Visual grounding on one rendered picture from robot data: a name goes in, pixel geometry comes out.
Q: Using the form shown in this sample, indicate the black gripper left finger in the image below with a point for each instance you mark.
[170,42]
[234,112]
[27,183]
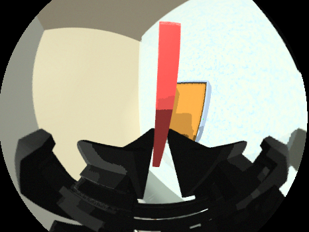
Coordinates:
[133,159]

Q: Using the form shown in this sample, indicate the red slab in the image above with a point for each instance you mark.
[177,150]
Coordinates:
[168,61]

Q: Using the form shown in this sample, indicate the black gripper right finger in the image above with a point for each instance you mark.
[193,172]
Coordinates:
[194,162]

